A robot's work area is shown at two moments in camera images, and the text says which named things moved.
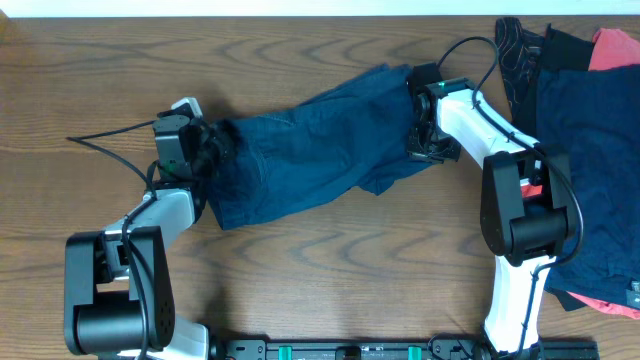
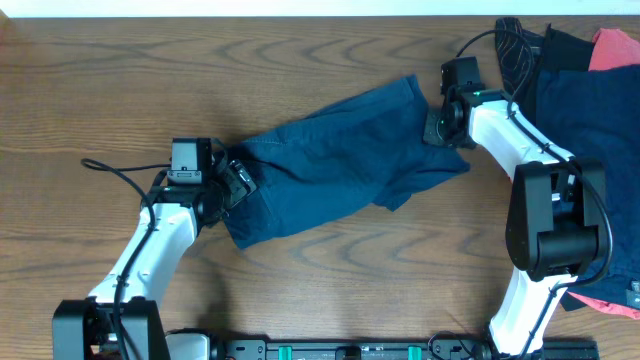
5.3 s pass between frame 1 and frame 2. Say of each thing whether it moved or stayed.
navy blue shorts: moved
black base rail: stayed
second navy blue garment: stayed
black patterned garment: stayed
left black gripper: moved
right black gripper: moved
